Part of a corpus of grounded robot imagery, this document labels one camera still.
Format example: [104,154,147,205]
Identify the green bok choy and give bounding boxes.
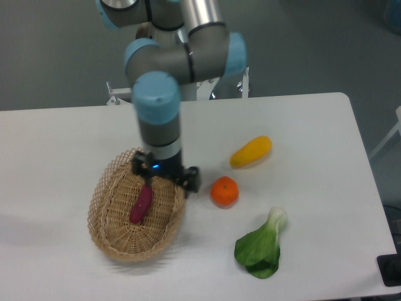
[234,207,288,279]

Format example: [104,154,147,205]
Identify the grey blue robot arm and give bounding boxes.
[96,1,247,194]

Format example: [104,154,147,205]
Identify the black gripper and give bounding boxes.
[132,151,200,199]

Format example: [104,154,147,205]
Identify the white frame at right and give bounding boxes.
[368,107,400,162]

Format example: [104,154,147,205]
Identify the black device at table edge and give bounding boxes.
[377,254,400,287]

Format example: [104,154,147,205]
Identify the woven wicker basket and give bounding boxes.
[87,149,185,262]

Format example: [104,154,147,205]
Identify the orange tangerine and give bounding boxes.
[209,176,240,209]

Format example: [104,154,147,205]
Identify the blue object top right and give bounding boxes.
[383,0,401,34]

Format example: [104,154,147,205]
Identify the purple sweet potato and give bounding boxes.
[129,184,153,224]

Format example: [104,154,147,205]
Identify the yellow mango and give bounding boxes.
[229,135,273,168]

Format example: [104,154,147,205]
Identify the white clamp post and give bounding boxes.
[237,66,251,98]

